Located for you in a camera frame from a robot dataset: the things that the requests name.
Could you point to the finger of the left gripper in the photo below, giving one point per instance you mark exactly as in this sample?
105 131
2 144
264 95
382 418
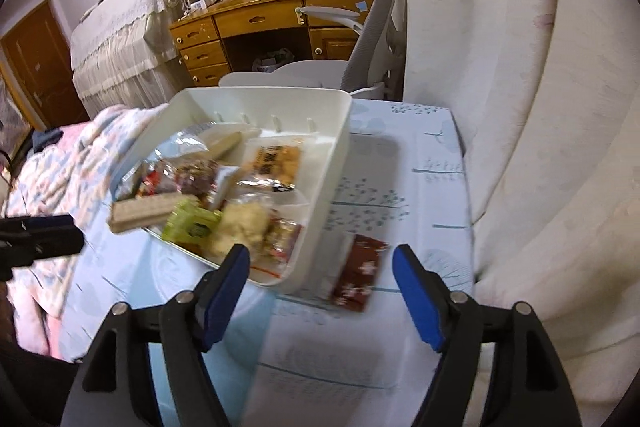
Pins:
27 239

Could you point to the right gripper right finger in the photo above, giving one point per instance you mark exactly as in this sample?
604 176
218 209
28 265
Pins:
527 386

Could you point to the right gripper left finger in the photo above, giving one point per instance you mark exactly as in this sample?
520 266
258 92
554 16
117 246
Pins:
190 324

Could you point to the green yellow snack packet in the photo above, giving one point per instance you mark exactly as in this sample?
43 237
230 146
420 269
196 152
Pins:
190 223

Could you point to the brown paper snack bar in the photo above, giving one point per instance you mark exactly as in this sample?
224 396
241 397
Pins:
142 212

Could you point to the clear pack yellow crackers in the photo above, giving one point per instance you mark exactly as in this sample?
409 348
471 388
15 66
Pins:
243 221

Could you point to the red apple snack packet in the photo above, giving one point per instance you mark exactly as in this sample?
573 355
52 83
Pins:
150 180

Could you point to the nut bar clear wrapper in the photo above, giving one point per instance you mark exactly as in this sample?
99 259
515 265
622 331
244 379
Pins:
190 175

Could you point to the clear bag brown biscuits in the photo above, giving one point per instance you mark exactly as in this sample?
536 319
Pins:
272 167

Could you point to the floral pink blue blanket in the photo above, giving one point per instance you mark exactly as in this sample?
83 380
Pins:
70 177

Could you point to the tree print tablecloth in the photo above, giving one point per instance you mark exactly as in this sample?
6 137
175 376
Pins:
342 350

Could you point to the orange label small packet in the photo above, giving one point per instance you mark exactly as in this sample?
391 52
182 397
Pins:
280 239

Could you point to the dark red snowflake packet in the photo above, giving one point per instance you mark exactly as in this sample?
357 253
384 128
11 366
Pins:
354 285

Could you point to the brown wooden door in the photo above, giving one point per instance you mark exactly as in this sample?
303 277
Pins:
39 57

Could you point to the white lace bed cover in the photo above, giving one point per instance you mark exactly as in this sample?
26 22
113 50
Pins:
122 52

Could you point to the wooden desk with drawers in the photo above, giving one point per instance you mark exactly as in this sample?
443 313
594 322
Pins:
229 35

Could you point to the black trash bin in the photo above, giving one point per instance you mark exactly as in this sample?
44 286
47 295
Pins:
272 61

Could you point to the white power strip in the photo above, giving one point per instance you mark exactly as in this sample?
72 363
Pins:
197 5

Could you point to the grey office chair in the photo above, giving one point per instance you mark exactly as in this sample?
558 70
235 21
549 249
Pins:
365 59

